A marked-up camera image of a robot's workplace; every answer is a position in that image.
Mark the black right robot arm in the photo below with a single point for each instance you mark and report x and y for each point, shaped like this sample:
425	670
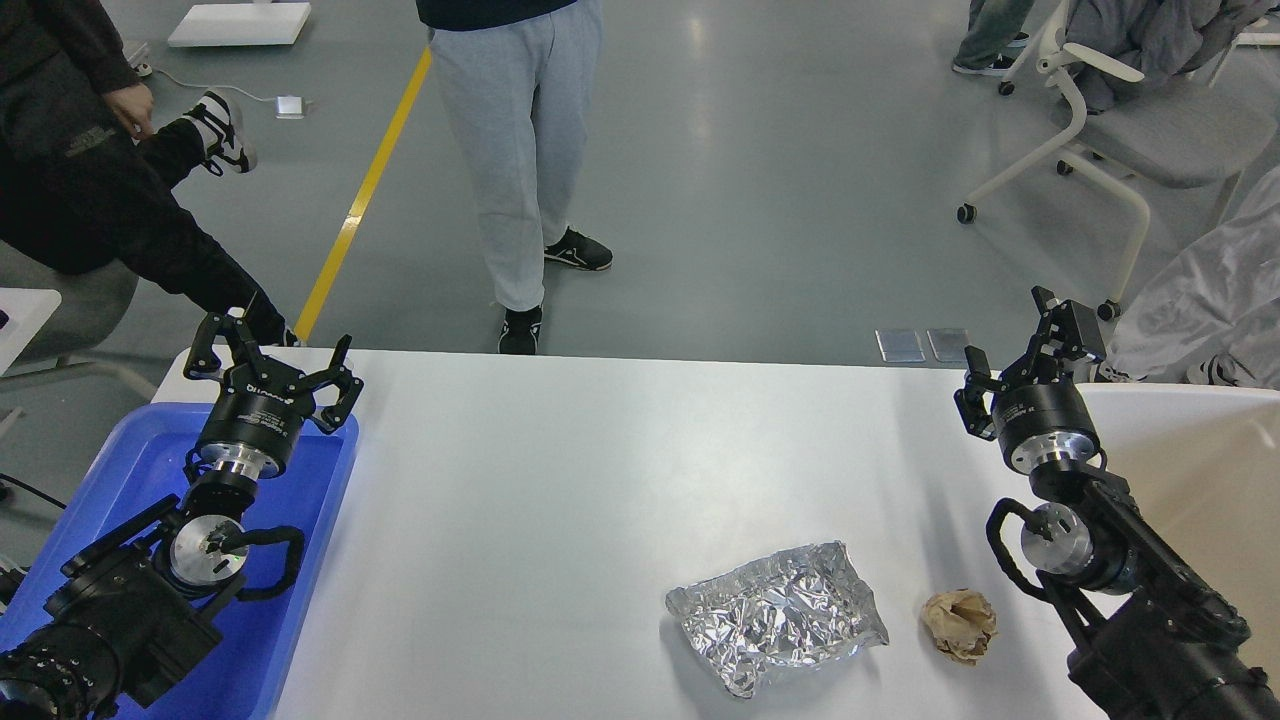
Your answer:
1151	639

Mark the white side table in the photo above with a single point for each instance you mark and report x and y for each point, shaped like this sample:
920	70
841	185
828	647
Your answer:
28	310

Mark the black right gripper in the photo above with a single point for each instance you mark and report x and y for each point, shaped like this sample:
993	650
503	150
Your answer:
1038	417

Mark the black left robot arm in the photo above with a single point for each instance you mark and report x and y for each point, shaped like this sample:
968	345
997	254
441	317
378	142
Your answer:
136	613

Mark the white flat board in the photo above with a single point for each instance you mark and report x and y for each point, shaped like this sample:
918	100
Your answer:
269	23

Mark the white office chair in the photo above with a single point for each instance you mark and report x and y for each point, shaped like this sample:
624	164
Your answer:
1181	135

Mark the crumpled brown paper ball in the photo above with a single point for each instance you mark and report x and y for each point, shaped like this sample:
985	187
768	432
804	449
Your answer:
961	623

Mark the grey chair at left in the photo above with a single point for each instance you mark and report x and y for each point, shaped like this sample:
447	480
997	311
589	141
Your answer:
91	307

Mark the person in grey-green trousers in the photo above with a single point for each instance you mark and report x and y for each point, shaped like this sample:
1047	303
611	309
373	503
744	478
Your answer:
993	27

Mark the right metal floor plate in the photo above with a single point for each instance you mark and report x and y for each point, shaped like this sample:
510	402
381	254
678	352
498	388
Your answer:
948	345

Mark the white power adapter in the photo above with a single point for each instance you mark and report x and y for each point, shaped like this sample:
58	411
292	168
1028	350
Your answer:
290	107

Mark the grey jacket on chair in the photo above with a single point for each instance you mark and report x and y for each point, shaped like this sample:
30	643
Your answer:
1161	39

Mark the silver foil bag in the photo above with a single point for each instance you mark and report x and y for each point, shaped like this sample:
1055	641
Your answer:
794	610

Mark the beige plastic bin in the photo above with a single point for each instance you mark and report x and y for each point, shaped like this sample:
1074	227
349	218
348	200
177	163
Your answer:
1203	464

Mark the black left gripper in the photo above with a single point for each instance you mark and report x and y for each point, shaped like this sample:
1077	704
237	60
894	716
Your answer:
252	418

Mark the left metal floor plate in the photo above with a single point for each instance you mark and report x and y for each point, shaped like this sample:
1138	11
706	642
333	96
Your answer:
900	346

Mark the person in black clothes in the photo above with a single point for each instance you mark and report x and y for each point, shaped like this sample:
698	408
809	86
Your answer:
87	179

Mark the metal floor plate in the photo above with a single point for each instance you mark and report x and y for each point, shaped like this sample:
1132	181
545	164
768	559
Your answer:
948	345
900	346

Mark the person in grey sweatpants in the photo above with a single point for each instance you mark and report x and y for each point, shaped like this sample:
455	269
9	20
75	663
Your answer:
517	79

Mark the blue plastic bin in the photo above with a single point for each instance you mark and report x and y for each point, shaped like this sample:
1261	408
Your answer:
141	462

